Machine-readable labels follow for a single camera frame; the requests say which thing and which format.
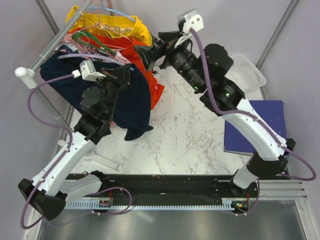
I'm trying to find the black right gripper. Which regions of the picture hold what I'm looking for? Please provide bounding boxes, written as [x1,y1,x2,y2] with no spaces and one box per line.
[134,30,206,93]

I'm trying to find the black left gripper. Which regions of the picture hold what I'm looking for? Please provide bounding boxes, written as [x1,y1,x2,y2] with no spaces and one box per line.
[94,63,131,118]

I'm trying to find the navy blue shorts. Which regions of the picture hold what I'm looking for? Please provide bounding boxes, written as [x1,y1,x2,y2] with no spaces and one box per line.
[39,44,154,142]

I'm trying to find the translucent lilac hanger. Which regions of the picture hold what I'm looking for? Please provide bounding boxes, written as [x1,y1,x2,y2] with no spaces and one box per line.
[56,53,137,73]

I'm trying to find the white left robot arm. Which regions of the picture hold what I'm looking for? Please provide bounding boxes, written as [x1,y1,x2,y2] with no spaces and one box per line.
[18,128,110,229]

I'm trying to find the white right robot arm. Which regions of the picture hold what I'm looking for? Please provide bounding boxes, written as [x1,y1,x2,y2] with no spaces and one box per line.
[134,31,296,197]

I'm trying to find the orange shorts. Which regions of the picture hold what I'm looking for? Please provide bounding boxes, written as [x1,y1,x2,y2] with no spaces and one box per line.
[68,31,166,111]

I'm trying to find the green hanger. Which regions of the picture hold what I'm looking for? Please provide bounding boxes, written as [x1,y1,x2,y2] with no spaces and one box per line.
[71,30,117,56]

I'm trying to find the yellow shorts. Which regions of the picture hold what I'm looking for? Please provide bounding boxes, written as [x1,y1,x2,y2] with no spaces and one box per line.
[68,12,153,46]

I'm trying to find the light blue hanger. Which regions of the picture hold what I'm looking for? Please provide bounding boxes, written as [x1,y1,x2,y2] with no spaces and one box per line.
[87,6,137,23]

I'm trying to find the pink shark print shorts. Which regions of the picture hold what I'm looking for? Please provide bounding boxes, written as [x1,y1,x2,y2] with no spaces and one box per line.
[54,34,130,64]

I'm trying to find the silver clothes rack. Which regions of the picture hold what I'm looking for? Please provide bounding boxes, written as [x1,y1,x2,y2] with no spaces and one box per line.
[15,3,96,134]

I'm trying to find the white plastic basket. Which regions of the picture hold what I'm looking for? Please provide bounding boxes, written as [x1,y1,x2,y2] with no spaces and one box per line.
[231,54,267,93]

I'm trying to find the blue binder folder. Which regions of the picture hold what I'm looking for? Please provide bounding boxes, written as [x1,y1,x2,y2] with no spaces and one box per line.
[223,100,287,156]

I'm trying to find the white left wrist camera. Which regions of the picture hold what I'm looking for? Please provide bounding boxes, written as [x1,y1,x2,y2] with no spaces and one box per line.
[71,60,106,82]

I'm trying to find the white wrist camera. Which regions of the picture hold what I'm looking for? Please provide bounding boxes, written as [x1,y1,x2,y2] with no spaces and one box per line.
[71,60,106,82]
[174,9,204,49]

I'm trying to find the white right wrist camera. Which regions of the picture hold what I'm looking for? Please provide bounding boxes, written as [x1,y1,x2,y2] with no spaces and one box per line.
[174,9,204,49]

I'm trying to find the pink wire hanger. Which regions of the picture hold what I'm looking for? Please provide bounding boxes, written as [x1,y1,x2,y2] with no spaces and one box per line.
[73,4,136,38]

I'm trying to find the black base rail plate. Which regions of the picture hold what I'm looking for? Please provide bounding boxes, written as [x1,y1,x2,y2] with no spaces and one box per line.
[64,173,292,207]

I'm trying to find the light blue cable duct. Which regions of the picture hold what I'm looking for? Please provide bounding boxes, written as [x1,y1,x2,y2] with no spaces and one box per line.
[65,197,244,211]

